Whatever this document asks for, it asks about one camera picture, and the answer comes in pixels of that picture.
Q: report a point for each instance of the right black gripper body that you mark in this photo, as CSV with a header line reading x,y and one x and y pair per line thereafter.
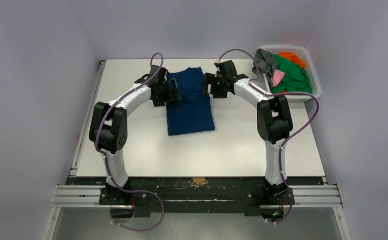
x,y
210,85

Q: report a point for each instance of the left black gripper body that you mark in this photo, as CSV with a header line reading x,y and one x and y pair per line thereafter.
x,y
164,93

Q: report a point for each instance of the dark blue t shirt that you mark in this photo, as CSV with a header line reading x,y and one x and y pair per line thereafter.
x,y
193,113

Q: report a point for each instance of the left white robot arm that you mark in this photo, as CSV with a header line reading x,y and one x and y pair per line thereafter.
x,y
109,123

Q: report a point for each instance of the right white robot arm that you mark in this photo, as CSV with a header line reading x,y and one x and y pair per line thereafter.
x,y
274,119

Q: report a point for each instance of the grey t shirt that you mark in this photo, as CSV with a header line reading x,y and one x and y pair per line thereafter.
x,y
265,61

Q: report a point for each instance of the pink cloth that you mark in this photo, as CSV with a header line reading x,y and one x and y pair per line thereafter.
x,y
277,78

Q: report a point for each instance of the green t shirt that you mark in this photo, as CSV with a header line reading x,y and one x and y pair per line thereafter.
x,y
296,79

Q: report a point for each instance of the orange t shirt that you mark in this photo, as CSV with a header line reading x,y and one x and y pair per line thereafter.
x,y
292,57

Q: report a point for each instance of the white plastic laundry basket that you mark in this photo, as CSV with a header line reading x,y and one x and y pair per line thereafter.
x,y
305,56

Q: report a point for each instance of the brown tape piece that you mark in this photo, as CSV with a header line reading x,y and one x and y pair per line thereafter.
x,y
199,180

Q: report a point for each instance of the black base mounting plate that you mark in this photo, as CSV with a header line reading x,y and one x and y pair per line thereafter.
x,y
249,196

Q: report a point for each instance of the aluminium frame rail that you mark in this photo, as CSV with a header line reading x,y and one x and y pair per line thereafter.
x,y
89,196

